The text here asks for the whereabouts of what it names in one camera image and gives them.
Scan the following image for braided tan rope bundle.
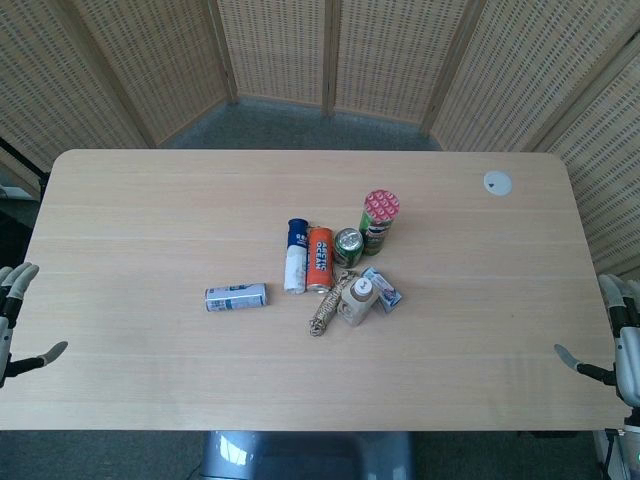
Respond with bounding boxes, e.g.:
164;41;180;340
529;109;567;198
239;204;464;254
306;270;359;338

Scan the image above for beige bottle with white cap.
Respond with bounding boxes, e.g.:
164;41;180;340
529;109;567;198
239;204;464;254
337;276;382;328

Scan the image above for orange Arctic Ocean can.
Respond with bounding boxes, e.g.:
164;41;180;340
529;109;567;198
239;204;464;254
305;226;335;294

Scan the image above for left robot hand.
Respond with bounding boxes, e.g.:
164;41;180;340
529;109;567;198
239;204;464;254
0;262;69;389

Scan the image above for white slim drink can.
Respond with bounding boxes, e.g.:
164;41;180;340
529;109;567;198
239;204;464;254
204;282;269;314

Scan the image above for small blue white carton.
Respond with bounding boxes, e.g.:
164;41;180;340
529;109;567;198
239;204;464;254
360;266;404;314

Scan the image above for green chip canister red lid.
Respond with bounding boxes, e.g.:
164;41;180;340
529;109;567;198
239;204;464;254
358;189;401;257

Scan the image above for green drink can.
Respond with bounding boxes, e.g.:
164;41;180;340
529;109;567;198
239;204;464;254
332;227;365;268

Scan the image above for woven bamboo folding screen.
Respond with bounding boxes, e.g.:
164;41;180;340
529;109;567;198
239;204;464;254
0;0;640;276

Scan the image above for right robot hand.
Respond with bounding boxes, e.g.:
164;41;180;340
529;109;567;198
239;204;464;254
554;273;640;407

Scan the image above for white round cable grommet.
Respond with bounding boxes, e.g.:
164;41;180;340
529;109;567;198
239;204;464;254
482;170;514;196

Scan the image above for black stand with grey object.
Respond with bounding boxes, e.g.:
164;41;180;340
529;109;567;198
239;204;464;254
0;137;50;201

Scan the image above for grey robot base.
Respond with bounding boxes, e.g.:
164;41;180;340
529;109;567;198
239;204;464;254
198;430;416;480

